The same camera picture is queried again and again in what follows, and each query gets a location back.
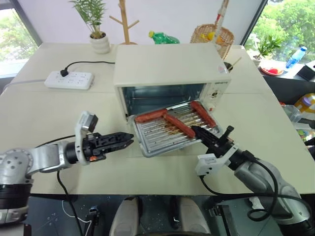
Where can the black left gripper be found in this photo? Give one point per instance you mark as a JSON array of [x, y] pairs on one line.
[[98, 145]]

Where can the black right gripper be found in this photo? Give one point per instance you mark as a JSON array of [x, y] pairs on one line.
[[220, 146]]

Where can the ribbed silver baking tray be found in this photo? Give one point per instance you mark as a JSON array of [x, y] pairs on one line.
[[162, 137]]

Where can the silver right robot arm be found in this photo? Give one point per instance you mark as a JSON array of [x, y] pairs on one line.
[[291, 209]]

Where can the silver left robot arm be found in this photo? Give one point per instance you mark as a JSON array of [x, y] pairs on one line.
[[44, 157]]

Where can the toaster oven door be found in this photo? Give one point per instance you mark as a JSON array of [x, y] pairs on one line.
[[137, 138]]

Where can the red-brown sausage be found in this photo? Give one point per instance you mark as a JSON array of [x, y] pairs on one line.
[[151, 116], [203, 113], [179, 126]]

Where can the cream toaster oven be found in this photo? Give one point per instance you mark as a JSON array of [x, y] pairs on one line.
[[169, 66]]

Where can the small black bowl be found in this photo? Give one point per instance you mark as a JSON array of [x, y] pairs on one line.
[[229, 66]]

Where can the white rounded robot foot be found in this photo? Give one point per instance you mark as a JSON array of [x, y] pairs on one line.
[[193, 217], [124, 217]]

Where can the black table clamp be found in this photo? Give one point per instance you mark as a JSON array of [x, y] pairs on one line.
[[93, 217]]

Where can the white power strip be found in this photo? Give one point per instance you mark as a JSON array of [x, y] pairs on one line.
[[69, 79]]

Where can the wooden stick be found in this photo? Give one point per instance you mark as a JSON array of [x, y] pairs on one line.
[[237, 60]]

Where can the clear plastic bag clutter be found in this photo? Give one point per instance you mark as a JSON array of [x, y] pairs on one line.
[[297, 120]]

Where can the red plate with fruit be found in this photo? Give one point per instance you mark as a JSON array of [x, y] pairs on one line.
[[272, 70]]

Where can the wicker basket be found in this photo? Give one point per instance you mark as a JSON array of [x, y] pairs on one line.
[[226, 43]]

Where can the orange toy fruit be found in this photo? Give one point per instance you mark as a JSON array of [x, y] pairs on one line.
[[219, 39]]

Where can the yellow toy fruit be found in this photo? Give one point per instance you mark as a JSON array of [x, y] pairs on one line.
[[209, 36]]

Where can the green plant in white pot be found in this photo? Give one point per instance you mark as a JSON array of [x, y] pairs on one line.
[[99, 43]]

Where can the green plastic bottle yellow cap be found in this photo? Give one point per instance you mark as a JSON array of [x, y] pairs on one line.
[[163, 38]]

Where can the yellow bottle purple cap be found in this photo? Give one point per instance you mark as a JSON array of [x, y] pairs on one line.
[[306, 102]]

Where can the small green potted plant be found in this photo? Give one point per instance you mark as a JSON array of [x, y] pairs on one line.
[[267, 48]]

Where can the wooden branch rack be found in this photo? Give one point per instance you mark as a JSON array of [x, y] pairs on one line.
[[126, 27]]

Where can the white and red stick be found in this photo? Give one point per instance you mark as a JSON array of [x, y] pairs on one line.
[[219, 22]]

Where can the blue water bottle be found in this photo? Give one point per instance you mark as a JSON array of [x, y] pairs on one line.
[[295, 57]]

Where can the black box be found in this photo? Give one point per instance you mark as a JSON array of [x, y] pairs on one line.
[[307, 71]]

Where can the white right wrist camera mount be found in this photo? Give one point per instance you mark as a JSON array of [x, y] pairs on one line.
[[209, 162]]

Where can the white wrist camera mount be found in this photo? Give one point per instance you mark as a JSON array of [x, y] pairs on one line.
[[209, 162], [83, 123]]

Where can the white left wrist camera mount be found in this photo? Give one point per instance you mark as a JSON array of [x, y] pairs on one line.
[[83, 123]]

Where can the black metal bracket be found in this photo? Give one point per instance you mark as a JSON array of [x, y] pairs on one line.
[[220, 217]]

